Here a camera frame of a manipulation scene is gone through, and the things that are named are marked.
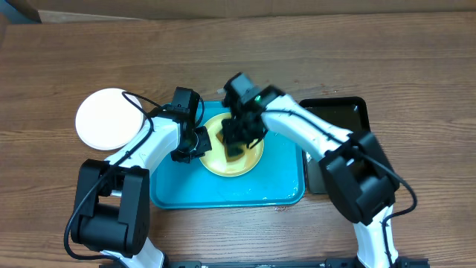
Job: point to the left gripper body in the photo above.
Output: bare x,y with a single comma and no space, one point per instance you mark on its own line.
195,149

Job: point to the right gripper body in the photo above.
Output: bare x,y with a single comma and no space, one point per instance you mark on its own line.
248,133

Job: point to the yellow-green plate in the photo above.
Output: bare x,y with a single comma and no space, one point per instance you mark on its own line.
217,161

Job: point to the green yellow sponge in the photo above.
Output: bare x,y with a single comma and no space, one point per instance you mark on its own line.
233,152

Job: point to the white plate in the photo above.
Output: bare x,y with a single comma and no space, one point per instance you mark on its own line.
108,120

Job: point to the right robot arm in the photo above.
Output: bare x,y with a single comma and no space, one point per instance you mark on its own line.
356,173

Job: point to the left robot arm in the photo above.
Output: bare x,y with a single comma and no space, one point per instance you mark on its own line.
111,213

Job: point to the teal plastic tray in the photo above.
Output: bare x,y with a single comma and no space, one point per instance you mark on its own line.
277,179

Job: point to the black water basin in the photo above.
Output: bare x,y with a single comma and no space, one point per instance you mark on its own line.
346,112

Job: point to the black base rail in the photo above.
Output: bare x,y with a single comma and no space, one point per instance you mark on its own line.
328,263

